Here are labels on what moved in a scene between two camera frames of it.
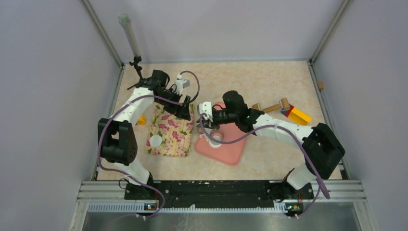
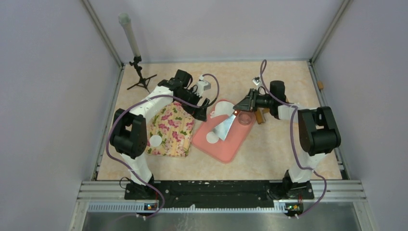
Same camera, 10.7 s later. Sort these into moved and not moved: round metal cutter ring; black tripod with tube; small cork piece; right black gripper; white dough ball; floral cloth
Moved: right black gripper; round metal cutter ring; white dough ball
Not moved: small cork piece; black tripod with tube; floral cloth
